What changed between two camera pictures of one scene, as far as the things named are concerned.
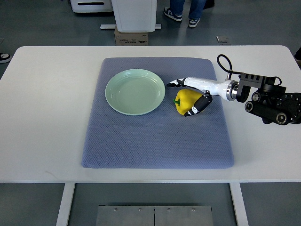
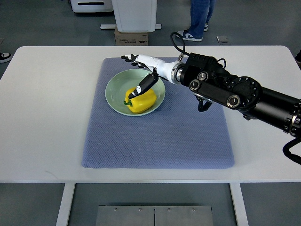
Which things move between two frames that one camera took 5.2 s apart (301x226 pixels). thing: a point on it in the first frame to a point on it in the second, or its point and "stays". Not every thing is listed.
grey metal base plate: x=154 y=215 stays
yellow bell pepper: x=185 y=100 to x=141 y=103
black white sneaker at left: x=4 y=58 stays
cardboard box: x=131 y=38 stays
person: x=176 y=10 to x=201 y=12
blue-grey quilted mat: x=164 y=139 stays
